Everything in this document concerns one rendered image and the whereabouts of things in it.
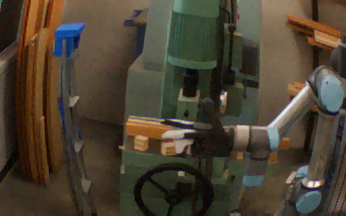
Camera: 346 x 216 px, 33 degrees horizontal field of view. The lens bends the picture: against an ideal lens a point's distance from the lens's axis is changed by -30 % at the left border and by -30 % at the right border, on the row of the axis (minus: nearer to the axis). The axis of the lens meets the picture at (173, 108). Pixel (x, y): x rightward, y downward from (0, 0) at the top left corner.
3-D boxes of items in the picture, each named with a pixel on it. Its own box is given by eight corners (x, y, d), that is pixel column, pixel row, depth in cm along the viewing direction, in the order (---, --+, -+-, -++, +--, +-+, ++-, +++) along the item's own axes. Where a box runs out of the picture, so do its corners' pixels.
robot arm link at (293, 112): (320, 52, 229) (233, 143, 239) (326, 61, 218) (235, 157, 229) (335, 75, 232) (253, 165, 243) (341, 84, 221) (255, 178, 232)
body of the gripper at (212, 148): (188, 158, 216) (231, 159, 216) (191, 126, 214) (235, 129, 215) (187, 150, 223) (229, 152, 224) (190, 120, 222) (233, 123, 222)
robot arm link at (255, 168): (261, 175, 232) (268, 144, 228) (263, 188, 221) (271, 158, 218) (240, 176, 232) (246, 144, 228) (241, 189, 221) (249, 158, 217)
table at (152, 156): (118, 173, 278) (118, 159, 276) (127, 143, 307) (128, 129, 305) (273, 184, 275) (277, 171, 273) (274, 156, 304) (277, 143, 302)
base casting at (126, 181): (118, 191, 292) (118, 172, 289) (134, 140, 346) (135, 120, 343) (230, 202, 290) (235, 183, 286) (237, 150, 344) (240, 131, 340)
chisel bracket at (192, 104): (175, 122, 292) (177, 99, 290) (178, 109, 306) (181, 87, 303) (196, 125, 292) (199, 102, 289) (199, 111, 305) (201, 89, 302)
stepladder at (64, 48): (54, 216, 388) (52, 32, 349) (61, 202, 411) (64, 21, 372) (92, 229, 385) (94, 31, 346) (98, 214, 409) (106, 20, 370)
